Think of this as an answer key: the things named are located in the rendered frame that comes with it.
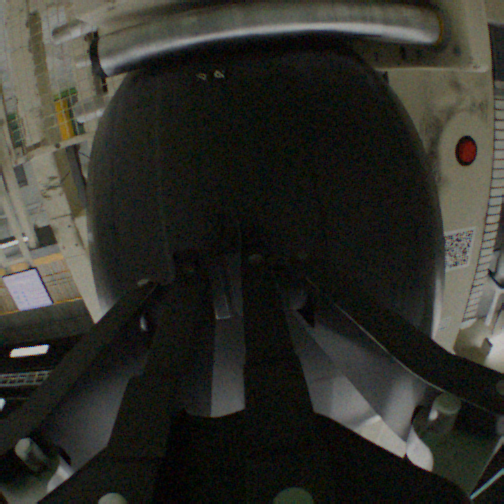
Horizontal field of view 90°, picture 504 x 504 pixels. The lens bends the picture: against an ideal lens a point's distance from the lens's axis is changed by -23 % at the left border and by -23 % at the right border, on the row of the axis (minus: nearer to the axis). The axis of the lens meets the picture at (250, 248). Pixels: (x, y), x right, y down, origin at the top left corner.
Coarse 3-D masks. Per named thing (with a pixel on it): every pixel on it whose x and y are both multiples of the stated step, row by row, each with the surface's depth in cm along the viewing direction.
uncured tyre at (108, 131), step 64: (192, 64) 25; (256, 64) 24; (320, 64) 23; (128, 128) 22; (192, 128) 22; (256, 128) 21; (320, 128) 21; (384, 128) 21; (128, 192) 21; (192, 192) 21; (256, 192) 21; (320, 192) 21; (384, 192) 20; (128, 256) 21; (320, 256) 21; (384, 256) 21; (320, 384) 23
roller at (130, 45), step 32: (288, 0) 22; (320, 0) 22; (352, 0) 22; (128, 32) 22; (160, 32) 22; (192, 32) 23; (224, 32) 23; (256, 32) 23; (288, 32) 24; (320, 32) 24; (352, 32) 24; (384, 32) 24; (416, 32) 23; (96, 64) 23; (128, 64) 24
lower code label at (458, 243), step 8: (448, 232) 43; (456, 232) 43; (464, 232) 43; (472, 232) 43; (448, 240) 43; (456, 240) 43; (464, 240) 43; (472, 240) 44; (448, 248) 44; (456, 248) 44; (464, 248) 44; (448, 256) 45; (456, 256) 45; (464, 256) 45; (448, 264) 45; (456, 264) 46; (464, 264) 46
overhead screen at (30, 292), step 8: (16, 272) 324; (24, 272) 324; (32, 272) 327; (8, 280) 324; (16, 280) 326; (24, 280) 329; (32, 280) 331; (40, 280) 334; (8, 288) 328; (16, 288) 331; (24, 288) 333; (32, 288) 336; (40, 288) 338; (16, 296) 335; (24, 296) 338; (32, 296) 340; (40, 296) 343; (48, 296) 345; (16, 304) 340; (24, 304) 343; (32, 304) 345; (40, 304) 347; (48, 304) 350
